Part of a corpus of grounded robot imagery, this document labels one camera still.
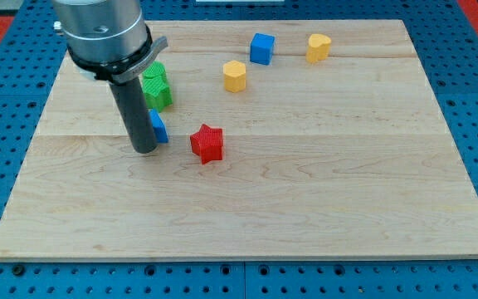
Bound yellow hexagon block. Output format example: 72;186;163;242
222;61;246;92

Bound wooden board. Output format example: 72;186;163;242
0;20;478;262

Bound blue cube block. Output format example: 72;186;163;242
250;32;276;66

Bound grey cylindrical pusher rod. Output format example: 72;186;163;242
110;78;158;154

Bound yellow heart block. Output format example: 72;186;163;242
305;33;332;63

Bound green star block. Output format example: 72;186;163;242
143;77;173;112

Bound small blue block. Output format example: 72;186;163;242
149;109;168;144

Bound red star block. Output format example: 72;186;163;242
190;124;224;164

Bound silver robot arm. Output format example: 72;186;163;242
52;0;168;85

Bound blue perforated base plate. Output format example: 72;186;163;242
0;1;478;298

